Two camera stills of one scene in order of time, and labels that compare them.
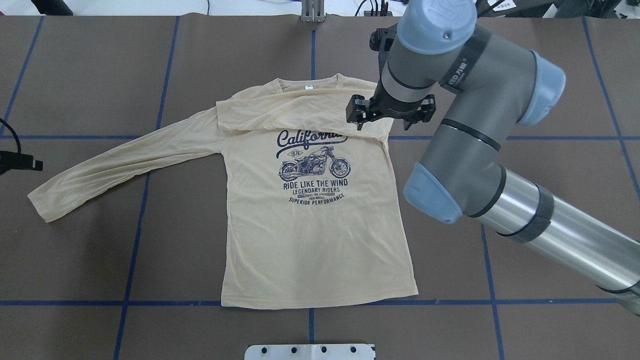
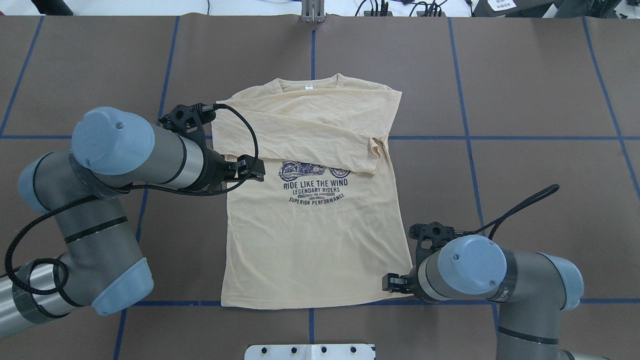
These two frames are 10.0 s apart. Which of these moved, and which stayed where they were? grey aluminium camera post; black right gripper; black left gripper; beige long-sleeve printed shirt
Moved: black right gripper; black left gripper
Stayed: beige long-sleeve printed shirt; grey aluminium camera post
